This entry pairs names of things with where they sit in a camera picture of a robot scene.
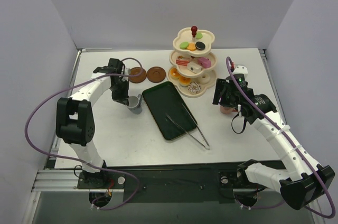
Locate pink floral mug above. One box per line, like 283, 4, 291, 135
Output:
220, 106, 237, 115

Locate brown coaster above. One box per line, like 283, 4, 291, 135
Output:
129, 67, 147, 83
147, 66, 166, 83

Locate grey mug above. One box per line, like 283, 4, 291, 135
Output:
127, 94, 143, 115

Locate pink block cake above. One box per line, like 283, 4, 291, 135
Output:
198, 57, 212, 68

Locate sprinkled white donut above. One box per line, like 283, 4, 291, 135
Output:
187, 82, 201, 95

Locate white block cake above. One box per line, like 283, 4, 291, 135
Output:
186, 61, 202, 73

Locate brown coaster front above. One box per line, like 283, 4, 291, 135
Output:
147, 66, 166, 83

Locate orange white blue donut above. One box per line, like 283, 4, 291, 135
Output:
179, 76, 191, 87

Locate dark chocolate macaron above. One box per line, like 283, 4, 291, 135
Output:
195, 41, 205, 50

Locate pink strawberry cake slice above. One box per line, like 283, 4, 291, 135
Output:
175, 55, 191, 67

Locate orange glazed donut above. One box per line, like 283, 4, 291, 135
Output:
170, 68, 181, 79

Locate green macaron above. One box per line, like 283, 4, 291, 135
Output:
179, 42, 189, 49
195, 32, 203, 40

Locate metal tongs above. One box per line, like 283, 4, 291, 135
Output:
165, 104, 211, 151

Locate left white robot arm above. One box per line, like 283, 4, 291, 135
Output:
56, 58, 129, 188

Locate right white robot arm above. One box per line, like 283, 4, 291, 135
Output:
213, 74, 335, 210

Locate cream three-tier dessert stand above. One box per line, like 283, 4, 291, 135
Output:
167, 26, 218, 98

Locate dark green serving tray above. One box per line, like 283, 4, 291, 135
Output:
142, 81, 197, 141

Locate orange macaron on stand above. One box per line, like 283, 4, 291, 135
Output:
186, 43, 196, 51

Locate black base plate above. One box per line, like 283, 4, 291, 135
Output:
77, 163, 265, 206

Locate aluminium rail frame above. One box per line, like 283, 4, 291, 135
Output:
31, 48, 325, 224

